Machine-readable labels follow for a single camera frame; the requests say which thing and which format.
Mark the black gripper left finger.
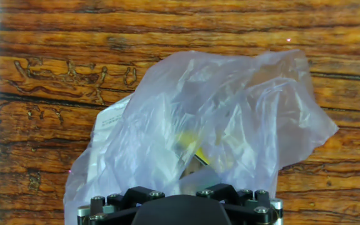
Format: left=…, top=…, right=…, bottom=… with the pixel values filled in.
left=76, top=186, right=166, bottom=225

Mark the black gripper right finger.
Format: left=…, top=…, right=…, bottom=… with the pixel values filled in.
left=195, top=183, right=284, bottom=225

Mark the yellow packet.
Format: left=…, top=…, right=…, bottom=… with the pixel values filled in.
left=175, top=130, right=214, bottom=167

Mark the white printed box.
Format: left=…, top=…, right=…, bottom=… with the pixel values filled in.
left=87, top=92, right=137, bottom=189

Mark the translucent purple plastic bag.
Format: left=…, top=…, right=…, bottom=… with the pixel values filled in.
left=63, top=49, right=340, bottom=225

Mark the wood grain table mat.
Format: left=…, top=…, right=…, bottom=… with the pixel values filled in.
left=0, top=0, right=360, bottom=225

